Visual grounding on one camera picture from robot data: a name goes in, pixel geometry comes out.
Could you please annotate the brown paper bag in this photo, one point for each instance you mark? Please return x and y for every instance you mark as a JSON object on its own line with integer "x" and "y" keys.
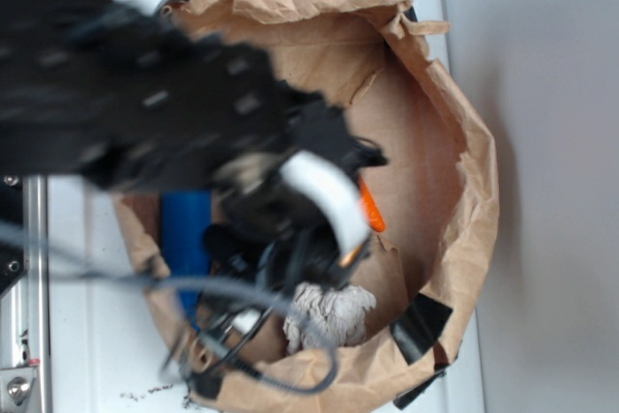
{"x": 438, "y": 193}

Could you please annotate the aluminium frame rail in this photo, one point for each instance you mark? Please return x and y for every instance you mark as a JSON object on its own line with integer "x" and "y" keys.
{"x": 25, "y": 353}

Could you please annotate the blue plastic cup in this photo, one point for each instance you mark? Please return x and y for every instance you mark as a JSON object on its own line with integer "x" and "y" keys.
{"x": 185, "y": 217}

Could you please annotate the white paper ball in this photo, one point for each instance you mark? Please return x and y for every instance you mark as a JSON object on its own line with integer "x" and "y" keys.
{"x": 340, "y": 315}

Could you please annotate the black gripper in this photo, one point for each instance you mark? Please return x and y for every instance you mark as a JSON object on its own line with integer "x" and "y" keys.
{"x": 296, "y": 215}

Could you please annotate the orange toy carrot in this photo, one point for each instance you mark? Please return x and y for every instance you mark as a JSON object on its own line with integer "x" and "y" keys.
{"x": 373, "y": 214}

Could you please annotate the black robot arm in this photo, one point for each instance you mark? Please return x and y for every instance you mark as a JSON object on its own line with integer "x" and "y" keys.
{"x": 131, "y": 103}

